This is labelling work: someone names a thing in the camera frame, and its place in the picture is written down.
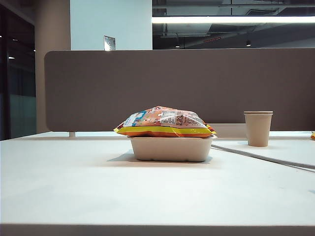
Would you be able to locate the brown desk partition panel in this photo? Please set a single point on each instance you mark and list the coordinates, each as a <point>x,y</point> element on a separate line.
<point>172,81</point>

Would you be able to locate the long ceiling light strip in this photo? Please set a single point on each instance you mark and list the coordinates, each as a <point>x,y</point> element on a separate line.
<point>233,19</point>

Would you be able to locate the small yellow object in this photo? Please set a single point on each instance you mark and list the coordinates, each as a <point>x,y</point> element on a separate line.
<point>313,135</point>

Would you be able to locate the orange yellow chip bag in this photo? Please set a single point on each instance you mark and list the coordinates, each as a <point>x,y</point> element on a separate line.
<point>165,123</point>

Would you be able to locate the flat white board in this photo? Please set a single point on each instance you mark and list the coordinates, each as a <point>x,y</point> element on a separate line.
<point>283,152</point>

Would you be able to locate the black ceiling spot lamp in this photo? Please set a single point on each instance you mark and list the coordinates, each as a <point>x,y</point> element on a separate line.
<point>248,43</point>

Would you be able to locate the beige pulp food box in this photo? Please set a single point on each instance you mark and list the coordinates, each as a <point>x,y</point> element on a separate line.
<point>169,150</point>

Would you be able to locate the beige paper cup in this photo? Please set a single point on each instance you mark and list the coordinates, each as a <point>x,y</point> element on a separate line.
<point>258,127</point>

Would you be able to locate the silver metal wall bracket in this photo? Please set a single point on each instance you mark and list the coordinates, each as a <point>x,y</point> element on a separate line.
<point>109,43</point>

